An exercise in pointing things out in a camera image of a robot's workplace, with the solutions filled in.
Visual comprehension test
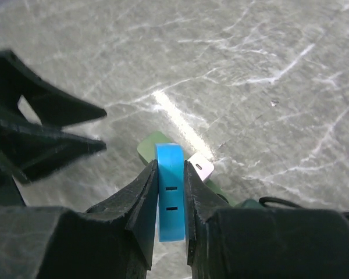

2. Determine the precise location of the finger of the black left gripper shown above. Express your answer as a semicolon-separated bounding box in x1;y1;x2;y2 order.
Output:
0;110;106;184
0;49;107;127

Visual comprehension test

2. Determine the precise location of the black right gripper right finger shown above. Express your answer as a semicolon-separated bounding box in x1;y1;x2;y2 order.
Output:
184;163;349;278

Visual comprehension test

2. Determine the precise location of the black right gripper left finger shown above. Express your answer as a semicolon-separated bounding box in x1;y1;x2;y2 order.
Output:
0;160;158;278

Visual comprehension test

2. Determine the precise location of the white plug adapter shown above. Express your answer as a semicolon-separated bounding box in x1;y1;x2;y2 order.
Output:
188;152;215;183

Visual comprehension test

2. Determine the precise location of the green power strip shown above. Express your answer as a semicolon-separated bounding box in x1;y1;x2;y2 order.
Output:
137;131;237;206

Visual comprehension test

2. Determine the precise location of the blue plug adapter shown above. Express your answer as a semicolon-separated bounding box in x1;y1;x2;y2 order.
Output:
155;143;186;242

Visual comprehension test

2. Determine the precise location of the black power cord with plug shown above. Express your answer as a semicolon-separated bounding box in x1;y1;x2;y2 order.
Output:
258;196;349;224

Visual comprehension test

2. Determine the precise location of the dark green cube adapter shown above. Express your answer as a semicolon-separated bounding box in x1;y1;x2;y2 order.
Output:
235;199;264;209

